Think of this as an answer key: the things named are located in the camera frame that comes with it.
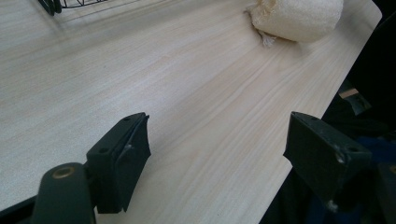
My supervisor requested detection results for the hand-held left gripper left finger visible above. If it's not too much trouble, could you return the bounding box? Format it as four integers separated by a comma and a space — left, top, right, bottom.
86, 112, 152, 215

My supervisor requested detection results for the black wire basket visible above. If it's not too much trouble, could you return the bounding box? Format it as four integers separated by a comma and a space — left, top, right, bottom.
37, 0, 108, 17

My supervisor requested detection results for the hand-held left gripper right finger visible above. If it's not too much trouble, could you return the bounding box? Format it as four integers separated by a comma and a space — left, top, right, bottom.
283, 111, 374, 213

